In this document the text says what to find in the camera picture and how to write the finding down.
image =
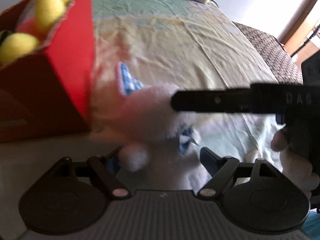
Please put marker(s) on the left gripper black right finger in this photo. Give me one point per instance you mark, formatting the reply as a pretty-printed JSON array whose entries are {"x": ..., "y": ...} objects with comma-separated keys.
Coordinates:
[{"x": 234, "y": 179}]

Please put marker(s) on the person's right hand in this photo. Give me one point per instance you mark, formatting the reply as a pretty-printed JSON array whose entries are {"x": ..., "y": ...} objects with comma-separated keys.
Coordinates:
[{"x": 297, "y": 169}]

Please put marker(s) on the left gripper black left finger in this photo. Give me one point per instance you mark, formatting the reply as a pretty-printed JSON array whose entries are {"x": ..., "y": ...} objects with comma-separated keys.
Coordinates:
[{"x": 101, "y": 172}]

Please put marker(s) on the brown patterned blanket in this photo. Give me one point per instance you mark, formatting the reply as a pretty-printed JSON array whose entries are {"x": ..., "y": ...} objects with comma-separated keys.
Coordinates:
[{"x": 273, "y": 53}]

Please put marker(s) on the white pink plush bunny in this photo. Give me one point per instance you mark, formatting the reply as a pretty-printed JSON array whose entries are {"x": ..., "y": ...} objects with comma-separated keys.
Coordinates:
[{"x": 157, "y": 144}]

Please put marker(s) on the yellow tiger plush toy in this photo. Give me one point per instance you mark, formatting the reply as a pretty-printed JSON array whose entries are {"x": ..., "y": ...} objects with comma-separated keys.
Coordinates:
[{"x": 31, "y": 28}]

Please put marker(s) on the cartoon printed bed sheet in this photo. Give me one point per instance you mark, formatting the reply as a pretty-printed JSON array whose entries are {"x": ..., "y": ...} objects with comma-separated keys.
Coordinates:
[{"x": 185, "y": 43}]

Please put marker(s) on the wooden door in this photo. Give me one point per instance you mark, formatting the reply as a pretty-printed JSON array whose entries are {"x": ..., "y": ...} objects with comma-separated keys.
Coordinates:
[{"x": 304, "y": 23}]

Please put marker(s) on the red cardboard box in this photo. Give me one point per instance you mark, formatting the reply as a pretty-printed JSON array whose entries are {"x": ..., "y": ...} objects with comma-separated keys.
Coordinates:
[{"x": 47, "y": 93}]

